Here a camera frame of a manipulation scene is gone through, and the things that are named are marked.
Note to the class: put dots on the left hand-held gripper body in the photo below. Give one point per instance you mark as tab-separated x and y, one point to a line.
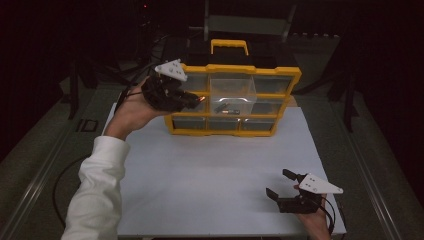
163	95

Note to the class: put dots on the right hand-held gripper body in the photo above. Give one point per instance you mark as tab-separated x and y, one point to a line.
315	185

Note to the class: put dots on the large clear plastic drawer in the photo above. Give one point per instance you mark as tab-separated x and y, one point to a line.
231	91

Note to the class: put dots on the person's left hand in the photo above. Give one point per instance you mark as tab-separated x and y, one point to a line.
133	111

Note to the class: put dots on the person's right hand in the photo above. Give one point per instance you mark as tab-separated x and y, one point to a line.
316	226

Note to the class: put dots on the yellow and black drawer cabinet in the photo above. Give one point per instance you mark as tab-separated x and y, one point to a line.
230	68

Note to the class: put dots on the set of small clear drawers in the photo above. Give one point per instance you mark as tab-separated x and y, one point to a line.
270	83

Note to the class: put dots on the dark stand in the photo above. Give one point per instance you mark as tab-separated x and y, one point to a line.
348	110

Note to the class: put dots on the grey metal stand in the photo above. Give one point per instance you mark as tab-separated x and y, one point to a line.
246	25

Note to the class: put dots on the black tripod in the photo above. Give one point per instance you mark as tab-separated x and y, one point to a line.
72	100

